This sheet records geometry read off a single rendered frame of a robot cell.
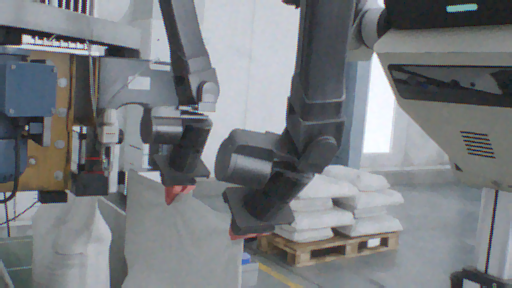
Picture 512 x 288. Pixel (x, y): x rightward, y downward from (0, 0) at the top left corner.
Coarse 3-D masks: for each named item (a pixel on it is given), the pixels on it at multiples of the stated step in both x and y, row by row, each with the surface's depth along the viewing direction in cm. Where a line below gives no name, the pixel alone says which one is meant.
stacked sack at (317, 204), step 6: (294, 204) 392; (300, 204) 394; (306, 204) 396; (312, 204) 399; (318, 204) 401; (324, 204) 404; (330, 204) 407; (294, 210) 391; (300, 210) 394; (306, 210) 397; (312, 210) 400; (318, 210) 402
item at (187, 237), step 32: (128, 192) 120; (160, 192) 108; (128, 224) 120; (160, 224) 108; (192, 224) 95; (224, 224) 85; (128, 256) 120; (160, 256) 108; (192, 256) 95; (224, 256) 84
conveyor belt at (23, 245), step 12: (0, 240) 273; (12, 240) 275; (24, 240) 276; (0, 252) 255; (12, 252) 257; (24, 252) 258; (12, 264) 241; (24, 264) 242; (12, 276) 227; (24, 276) 228
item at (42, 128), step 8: (48, 64) 93; (32, 120) 98; (40, 120) 97; (48, 120) 95; (24, 128) 95; (32, 128) 94; (40, 128) 95; (48, 128) 95; (32, 136) 103; (40, 136) 97; (48, 136) 95; (40, 144) 97; (48, 144) 96
